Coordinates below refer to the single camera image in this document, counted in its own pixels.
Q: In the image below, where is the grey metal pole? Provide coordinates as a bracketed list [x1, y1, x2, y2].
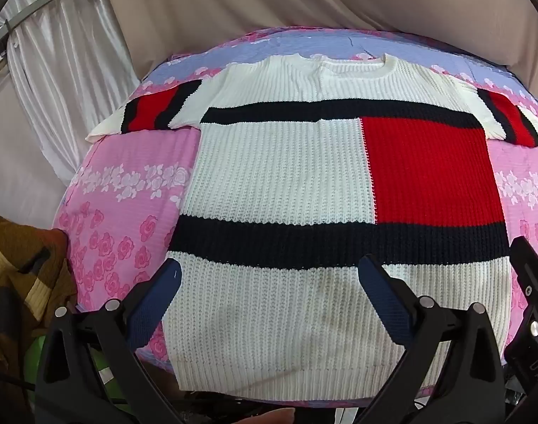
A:
[0, 0, 101, 45]

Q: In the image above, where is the brown plaid cloth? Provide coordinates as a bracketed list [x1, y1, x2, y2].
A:
[0, 213, 78, 391]

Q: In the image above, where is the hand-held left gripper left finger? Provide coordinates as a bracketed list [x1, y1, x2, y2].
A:
[34, 258, 183, 424]

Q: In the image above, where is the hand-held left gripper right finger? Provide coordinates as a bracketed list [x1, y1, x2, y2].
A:
[357, 254, 506, 424]

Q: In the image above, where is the white satin curtain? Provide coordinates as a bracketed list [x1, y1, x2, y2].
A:
[4, 0, 142, 175]

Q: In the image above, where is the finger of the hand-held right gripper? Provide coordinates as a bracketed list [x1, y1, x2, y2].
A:
[509, 235, 538, 307]
[504, 305, 538, 383]

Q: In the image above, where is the white red black knit sweater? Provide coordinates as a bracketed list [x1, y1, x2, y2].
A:
[85, 52, 538, 405]

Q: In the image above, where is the pink floral bed sheet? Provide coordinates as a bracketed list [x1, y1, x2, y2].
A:
[52, 26, 538, 407]

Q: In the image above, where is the green plastic object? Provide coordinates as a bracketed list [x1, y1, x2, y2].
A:
[22, 333, 119, 407]

